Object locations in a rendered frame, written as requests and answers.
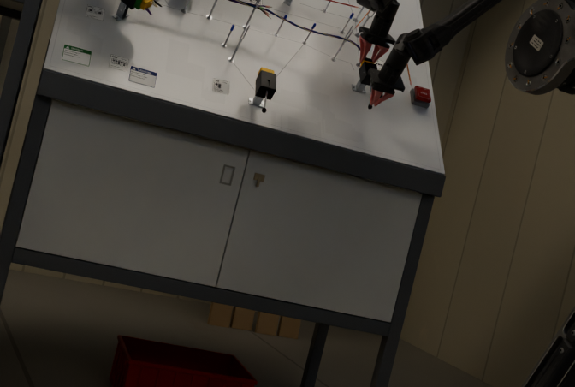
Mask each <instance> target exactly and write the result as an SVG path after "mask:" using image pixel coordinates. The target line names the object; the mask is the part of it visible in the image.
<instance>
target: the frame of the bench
mask: <svg viewBox="0 0 575 387"><path fill-rule="evenodd" d="M50 103H51V98H47V97H43V96H39V95H36V97H35V99H34V101H33V107H32V111H31V115H30V118H29V122H28V125H27V131H26V135H25V139H24V142H23V146H22V149H21V155H20V159H19V163H18V166H17V170H16V173H15V179H14V183H13V187H12V190H11V194H10V197H9V203H8V207H7V211H6V214H5V218H4V221H3V227H2V231H1V235H0V305H1V301H2V298H3V291H4V288H5V284H6V281H7V277H8V274H9V267H10V264H11V263H15V264H20V265H28V266H32V267H37V268H41V269H46V270H50V271H58V272H62V273H68V274H72V275H76V276H81V277H89V278H93V279H97V280H102V281H106V282H111V283H119V284H124V285H128V286H133V287H137V288H142V289H149V290H154V291H158V292H163V293H167V294H172V295H180V296H185V297H189V298H193V299H198V300H202V301H210V302H215V303H219V304H224V305H229V306H233V307H241V308H245V309H250V310H254V311H259V312H263V313H271V314H276V315H281V316H285V317H289V318H294V319H302V320H306V321H311V322H315V323H316V324H315V328H314V332H313V336H312V339H311V346H310V349H309V353H308V356H307V360H306V363H305V370H304V373H303V377H302V380H301V384H300V387H314V386H315V383H316V379H317V373H318V369H319V366H320V362H321V359H322V355H323V349H324V345H325V341H326V337H327V334H328V330H329V326H330V325H333V326H337V327H341V328H346V329H350V330H358V331H363V332H367V333H371V334H376V335H381V336H382V340H381V344H380V348H379V351H378V355H377V358H376V364H375V369H374V372H373V376H372V380H371V383H370V387H388V383H389V379H390V375H391V372H392V368H393V364H394V358H395V355H396V351H397V348H398V344H399V340H400V334H401V331H402V327H403V324H404V320H405V316H406V309H407V306H408V302H409V299H410V295H411V292H412V285H413V282H414V278H415V275H416V271H417V268H418V261H419V258H420V254H421V251H422V247H423V243H424V237H425V233H426V230H427V226H428V222H429V219H430V213H431V209H432V206H433V202H434V198H435V196H432V195H428V194H425V193H420V194H422V198H421V201H420V205H419V208H418V215H417V218H416V222H415V226H414V230H413V233H412V239H411V243H410V247H409V250H408V254H407V257H406V263H405V267H404V270H403V274H402V278H401V281H400V287H399V291H398V295H397V299H396V302H395V306H394V312H393V316H392V319H391V322H386V321H381V320H377V319H369V318H365V317H360V316H356V315H352V314H347V313H339V312H335V311H330V310H326V309H322V308H318V307H310V306H306V305H301V304H297V303H292V302H288V301H280V300H276V299H271V298H267V297H263V296H258V295H250V294H247V293H242V292H238V291H233V290H229V289H221V288H217V287H212V286H208V285H203V284H199V283H191V282H187V281H182V280H178V279H174V278H170V277H162V276H158V275H153V274H149V273H144V272H140V271H132V270H128V269H123V268H119V267H114V266H110V265H103V264H99V263H94V262H90V261H85V260H81V259H73V258H69V257H64V256H60V255H55V254H51V253H43V252H39V251H34V250H31V249H26V248H22V247H16V246H15V243H16V240H17V236H18V233H19V229H20V226H21V220H22V216H23V212H24V209H25V205H26V202H27V196H28V192H29V188H30V185H31V181H32V178H33V172H34V168H35V164H36V161H37V157H38V154H39V148H40V144H41V140H42V137H43V133H44V127H45V124H46V120H47V116H48V113H49V109H50Z"/></svg>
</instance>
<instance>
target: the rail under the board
mask: <svg viewBox="0 0 575 387"><path fill-rule="evenodd" d="M37 95H39V96H43V97H47V98H52V99H55V100H59V101H63V102H66V103H70V104H76V105H79V106H83V107H86V108H90V109H93V110H99V111H102V112H106V113H110V114H113V115H117V116H123V117H126V118H130V119H133V120H136V121H140V122H146V123H150V124H153V125H157V126H160V127H164V128H170V129H173V130H176V131H180V132H183V133H187V134H193V135H197V136H200V137H204V138H207V139H211V140H217V141H220V142H223V143H227V144H230V145H234V146H240V147H244V148H247V149H251V150H254V151H258V152H263V153H267V154H270V155H274V156H277V157H281V158H287V159H291V160H294V161H298V162H301V163H305V164H310V165H314V166H317V167H321V168H325V169H328V170H334V171H338V172H341V173H345V174H349V175H351V176H357V177H361V178H364V179H368V180H372V181H375V182H381V183H385V184H388V185H392V186H395V187H398V188H404V189H408V190H412V191H415V192H419V193H422V194H428V195H432V196H436V197H441V196H442V190H443V186H444V182H445V179H446V177H445V176H442V175H439V174H436V173H432V172H429V171H425V170H420V169H416V168H413V167H409V166H406V165H403V164H397V163H394V162H390V161H387V160H383V159H380V158H374V157H371V156H367V155H364V154H361V153H357V152H351V151H348V150H345V149H341V148H338V147H334V146H329V145H325V144H322V143H318V142H316V141H312V140H306V139H302V138H300V137H296V136H292V135H289V134H284V133H280V132H276V131H273V130H270V129H267V128H260V127H257V126H254V125H251V124H247V123H243V122H238V121H235V120H231V119H228V118H225V117H221V116H215V115H212V114H209V113H205V112H202V111H198V110H193V109H189V108H186V107H182V106H179V105H176V104H170V103H166V102H163V101H160V100H156V99H153V98H147V97H144V96H140V95H137V94H133V93H130V92H124V91H121V90H117V89H115V88H111V87H107V86H102V85H99V84H95V83H91V82H88V81H85V80H79V79H75V78H72V77H69V76H66V75H62V74H57V73H53V72H50V71H46V70H43V71H42V74H41V78H40V82H39V88H38V91H37Z"/></svg>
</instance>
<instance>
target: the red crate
mask: <svg viewBox="0 0 575 387"><path fill-rule="evenodd" d="M117 339H118V344H117V348H116V354H115V358H114V361H113V365H112V368H111V372H110V382H111V385H112V387H254V385H257V383H258V381H257V380H256V379H255V378H254V377H253V376H252V375H251V374H250V373H249V372H248V371H247V369H246V368H245V367H244V366H243V365H242V364H241V363H240V361H239V360H238V359H237V358H236V357H235V356H234V355H232V354H223V353H218V352H213V351H208V350H203V349H198V348H189V347H184V346H180V345H174V344H169V343H165V342H155V341H151V340H145V339H140V338H136V337H130V336H122V335H118V337H117Z"/></svg>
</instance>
